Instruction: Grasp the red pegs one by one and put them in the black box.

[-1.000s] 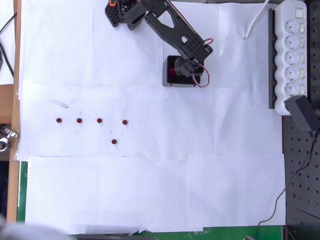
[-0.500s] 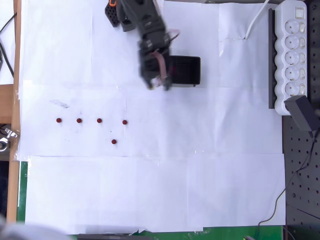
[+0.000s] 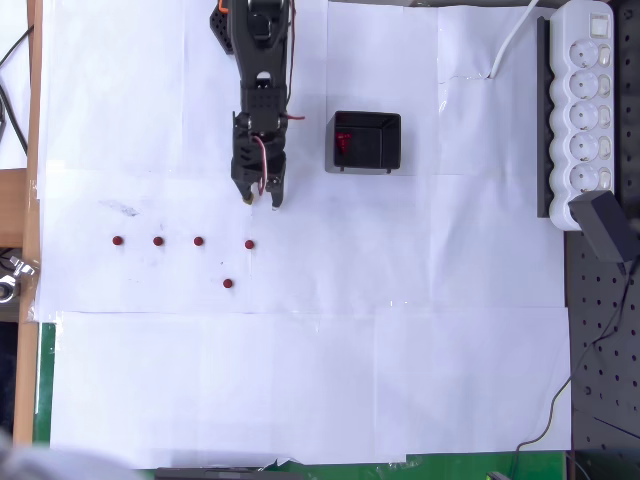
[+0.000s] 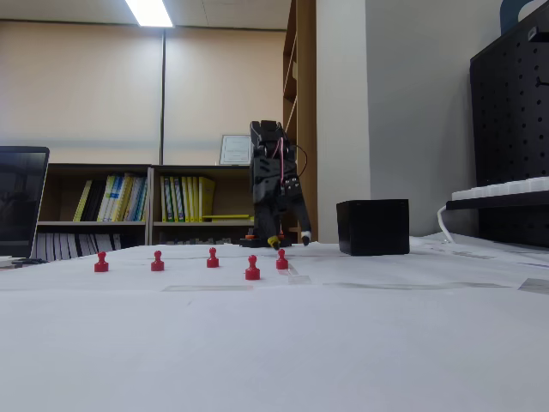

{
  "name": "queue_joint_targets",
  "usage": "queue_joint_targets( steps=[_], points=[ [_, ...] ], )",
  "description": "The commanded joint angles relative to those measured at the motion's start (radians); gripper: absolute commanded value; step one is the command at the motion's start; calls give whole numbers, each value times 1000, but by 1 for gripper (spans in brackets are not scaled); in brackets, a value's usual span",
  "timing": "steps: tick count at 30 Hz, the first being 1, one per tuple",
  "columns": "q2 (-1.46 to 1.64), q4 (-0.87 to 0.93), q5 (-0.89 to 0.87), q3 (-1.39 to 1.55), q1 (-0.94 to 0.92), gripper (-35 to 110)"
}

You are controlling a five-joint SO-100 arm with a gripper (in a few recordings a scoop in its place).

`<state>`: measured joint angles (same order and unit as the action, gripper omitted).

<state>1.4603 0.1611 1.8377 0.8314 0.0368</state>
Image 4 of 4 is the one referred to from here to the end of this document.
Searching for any black box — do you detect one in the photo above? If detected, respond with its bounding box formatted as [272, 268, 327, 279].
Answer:
[335, 198, 411, 258]

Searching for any flat yellow folder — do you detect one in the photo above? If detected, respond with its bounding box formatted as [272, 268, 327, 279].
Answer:
[201, 213, 255, 222]

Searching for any framed white certificate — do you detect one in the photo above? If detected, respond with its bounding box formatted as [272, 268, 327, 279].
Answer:
[219, 134, 253, 167]

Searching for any thick yellow binder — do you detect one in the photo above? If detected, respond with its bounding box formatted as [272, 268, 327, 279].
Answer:
[198, 176, 217, 223]

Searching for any low wooden bookshelf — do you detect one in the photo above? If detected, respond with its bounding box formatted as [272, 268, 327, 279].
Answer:
[148, 164, 258, 246]
[36, 162, 152, 262]

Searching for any tall wooden bookshelf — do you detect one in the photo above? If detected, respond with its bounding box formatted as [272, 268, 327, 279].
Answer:
[281, 0, 318, 244]

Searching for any beige roller blind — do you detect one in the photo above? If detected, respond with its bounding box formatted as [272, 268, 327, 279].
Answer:
[0, 20, 163, 165]
[165, 26, 287, 167]

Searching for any white paper table cover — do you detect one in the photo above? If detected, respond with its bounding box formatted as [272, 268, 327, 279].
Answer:
[0, 242, 549, 412]

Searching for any clear tape strip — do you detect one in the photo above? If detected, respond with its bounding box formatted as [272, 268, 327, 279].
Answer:
[323, 282, 511, 291]

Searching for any yellow spined book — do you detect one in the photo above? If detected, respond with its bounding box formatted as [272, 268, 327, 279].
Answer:
[109, 174, 130, 223]

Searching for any white yellow book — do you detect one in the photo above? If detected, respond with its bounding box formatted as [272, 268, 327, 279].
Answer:
[96, 174, 117, 223]

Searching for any black book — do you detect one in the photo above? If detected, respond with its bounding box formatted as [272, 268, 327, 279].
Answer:
[80, 179, 107, 223]

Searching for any thin yellow book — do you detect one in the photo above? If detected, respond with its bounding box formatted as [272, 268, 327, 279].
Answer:
[71, 179, 94, 223]

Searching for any grey journal stack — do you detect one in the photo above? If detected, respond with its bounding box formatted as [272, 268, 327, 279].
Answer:
[36, 233, 124, 262]

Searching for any ceiling light panel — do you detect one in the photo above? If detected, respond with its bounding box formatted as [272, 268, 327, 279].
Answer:
[124, 0, 175, 29]

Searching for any black pegboard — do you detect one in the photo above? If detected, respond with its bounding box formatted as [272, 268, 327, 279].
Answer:
[469, 8, 549, 249]

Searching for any black laptop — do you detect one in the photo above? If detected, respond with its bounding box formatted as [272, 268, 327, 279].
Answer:
[0, 145, 51, 259]

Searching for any dark blue rounded object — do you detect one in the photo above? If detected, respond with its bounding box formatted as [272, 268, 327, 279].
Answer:
[499, 0, 535, 35]

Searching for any red white gripper servo cable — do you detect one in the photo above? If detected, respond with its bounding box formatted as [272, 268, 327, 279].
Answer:
[275, 136, 287, 186]

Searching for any arm servo cable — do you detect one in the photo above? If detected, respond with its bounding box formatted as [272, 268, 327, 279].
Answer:
[294, 144, 310, 176]

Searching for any dark window post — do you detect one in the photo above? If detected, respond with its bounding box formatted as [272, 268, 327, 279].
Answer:
[160, 27, 167, 167]

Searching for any white power cable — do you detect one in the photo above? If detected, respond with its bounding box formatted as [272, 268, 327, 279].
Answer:
[436, 204, 455, 244]

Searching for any black shelf rail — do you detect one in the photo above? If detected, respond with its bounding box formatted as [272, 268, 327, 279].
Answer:
[445, 191, 549, 211]

